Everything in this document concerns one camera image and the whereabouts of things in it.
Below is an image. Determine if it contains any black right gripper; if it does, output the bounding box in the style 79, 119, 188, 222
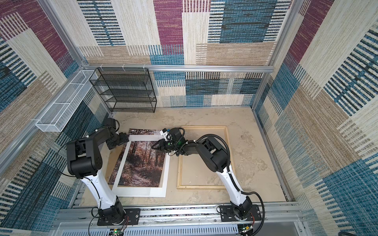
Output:
151, 138, 178, 152

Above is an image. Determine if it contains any autumn forest photo print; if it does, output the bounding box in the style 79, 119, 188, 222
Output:
106, 141, 165, 187

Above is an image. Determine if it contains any light wooden picture frame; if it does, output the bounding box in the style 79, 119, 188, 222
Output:
177, 125, 230, 190

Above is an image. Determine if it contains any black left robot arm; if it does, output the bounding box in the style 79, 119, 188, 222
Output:
66, 118, 129, 226

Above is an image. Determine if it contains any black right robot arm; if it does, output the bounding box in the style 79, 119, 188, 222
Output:
152, 127, 253, 220

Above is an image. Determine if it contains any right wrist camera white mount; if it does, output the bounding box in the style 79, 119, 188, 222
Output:
159, 128, 172, 141

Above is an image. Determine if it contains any black wire mesh shelf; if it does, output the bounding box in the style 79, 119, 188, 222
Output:
89, 67, 157, 113

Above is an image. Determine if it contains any white wire mesh basket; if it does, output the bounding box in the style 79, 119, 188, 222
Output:
35, 70, 95, 132

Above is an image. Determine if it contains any aluminium mounting rail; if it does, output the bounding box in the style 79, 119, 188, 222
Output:
49, 202, 311, 236

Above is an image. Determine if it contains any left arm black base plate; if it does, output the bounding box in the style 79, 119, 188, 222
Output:
97, 208, 141, 226

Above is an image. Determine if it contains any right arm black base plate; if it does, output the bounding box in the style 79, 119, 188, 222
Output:
217, 205, 262, 222

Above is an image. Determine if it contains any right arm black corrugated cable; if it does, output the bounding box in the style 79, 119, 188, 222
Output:
240, 190, 266, 236

